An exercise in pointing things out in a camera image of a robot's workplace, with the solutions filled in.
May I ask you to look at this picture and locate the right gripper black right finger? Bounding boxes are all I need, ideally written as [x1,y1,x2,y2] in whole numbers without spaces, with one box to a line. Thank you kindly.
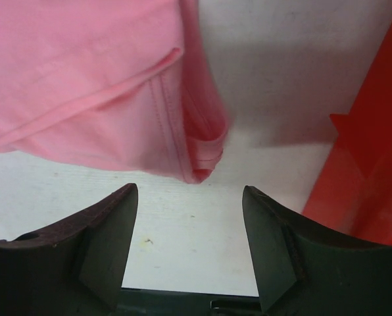
[242,186,392,315]

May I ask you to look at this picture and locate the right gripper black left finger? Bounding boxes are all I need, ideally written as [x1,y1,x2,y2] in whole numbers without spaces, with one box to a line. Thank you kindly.
[0,184,138,315]

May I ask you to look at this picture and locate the pink t shirt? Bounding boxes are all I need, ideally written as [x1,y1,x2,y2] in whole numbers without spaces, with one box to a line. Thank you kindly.
[0,1,229,184]

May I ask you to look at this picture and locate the red plastic bin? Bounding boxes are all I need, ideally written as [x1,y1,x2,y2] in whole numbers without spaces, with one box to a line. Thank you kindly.
[303,22,392,245]

